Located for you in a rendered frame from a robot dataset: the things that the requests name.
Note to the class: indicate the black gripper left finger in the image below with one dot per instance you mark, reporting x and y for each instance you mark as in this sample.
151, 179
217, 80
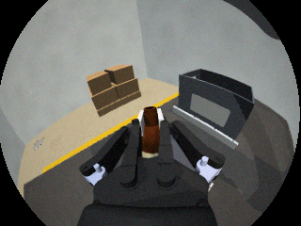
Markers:
109, 155

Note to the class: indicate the black crate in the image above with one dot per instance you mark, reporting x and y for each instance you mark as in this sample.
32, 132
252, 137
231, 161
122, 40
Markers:
221, 101

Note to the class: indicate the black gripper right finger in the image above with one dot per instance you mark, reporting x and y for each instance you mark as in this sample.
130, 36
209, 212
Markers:
206, 162

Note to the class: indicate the brown bottle with cream label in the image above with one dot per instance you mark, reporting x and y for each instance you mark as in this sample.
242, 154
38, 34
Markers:
151, 137

